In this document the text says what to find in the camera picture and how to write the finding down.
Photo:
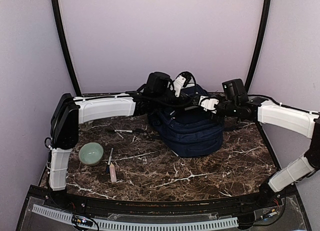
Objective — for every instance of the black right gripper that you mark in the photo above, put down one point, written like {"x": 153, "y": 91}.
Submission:
{"x": 210, "y": 110}

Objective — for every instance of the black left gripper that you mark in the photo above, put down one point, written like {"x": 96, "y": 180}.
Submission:
{"x": 185, "y": 98}

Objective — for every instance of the navy blue student backpack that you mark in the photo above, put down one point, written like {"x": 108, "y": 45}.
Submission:
{"x": 188, "y": 132}

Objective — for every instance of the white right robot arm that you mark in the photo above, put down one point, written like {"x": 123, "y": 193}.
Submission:
{"x": 263, "y": 109}

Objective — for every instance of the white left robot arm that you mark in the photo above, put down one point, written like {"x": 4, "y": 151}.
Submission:
{"x": 159, "y": 91}

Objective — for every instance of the black capped white marker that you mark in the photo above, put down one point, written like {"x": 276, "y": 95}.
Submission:
{"x": 119, "y": 130}

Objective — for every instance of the pink pencil-shaped eraser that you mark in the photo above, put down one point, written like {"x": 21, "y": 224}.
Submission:
{"x": 112, "y": 172}

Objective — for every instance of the cream patterned ceramic mug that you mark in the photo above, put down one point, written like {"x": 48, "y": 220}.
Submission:
{"x": 85, "y": 128}

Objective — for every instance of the light green ceramic bowl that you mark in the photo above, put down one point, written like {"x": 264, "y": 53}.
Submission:
{"x": 91, "y": 154}

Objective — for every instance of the black left frame post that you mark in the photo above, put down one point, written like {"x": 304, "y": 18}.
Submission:
{"x": 64, "y": 46}

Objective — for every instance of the black frame post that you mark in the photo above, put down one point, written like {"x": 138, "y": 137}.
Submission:
{"x": 64, "y": 46}
{"x": 258, "y": 44}

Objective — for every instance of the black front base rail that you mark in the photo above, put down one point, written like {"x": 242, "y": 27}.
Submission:
{"x": 91, "y": 206}

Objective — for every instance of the black right frame post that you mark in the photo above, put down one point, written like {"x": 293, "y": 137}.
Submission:
{"x": 258, "y": 44}

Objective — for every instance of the white slotted cable duct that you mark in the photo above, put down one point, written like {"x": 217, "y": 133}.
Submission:
{"x": 119, "y": 222}

